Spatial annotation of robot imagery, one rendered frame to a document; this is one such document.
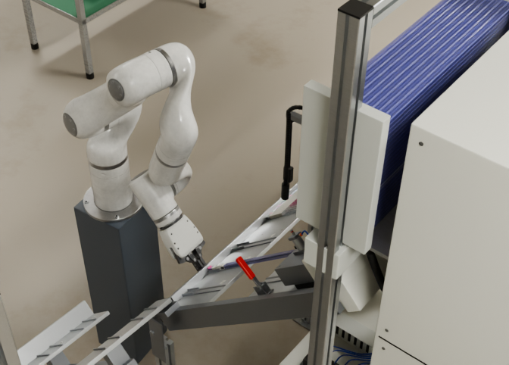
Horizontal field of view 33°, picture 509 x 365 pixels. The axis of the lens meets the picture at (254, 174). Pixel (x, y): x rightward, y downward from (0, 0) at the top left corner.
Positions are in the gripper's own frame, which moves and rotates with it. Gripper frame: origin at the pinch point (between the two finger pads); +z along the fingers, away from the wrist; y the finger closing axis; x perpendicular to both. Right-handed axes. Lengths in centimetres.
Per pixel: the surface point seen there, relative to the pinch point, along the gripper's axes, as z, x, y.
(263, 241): 2.5, 16.9, -11.8
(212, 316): 4.5, 27.3, 21.0
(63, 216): -20, -126, -30
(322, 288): -1, 78, 24
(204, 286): 2.5, 10.6, 8.6
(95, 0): -94, -154, -122
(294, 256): -4, 59, 12
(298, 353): 32.0, 20.4, 1.2
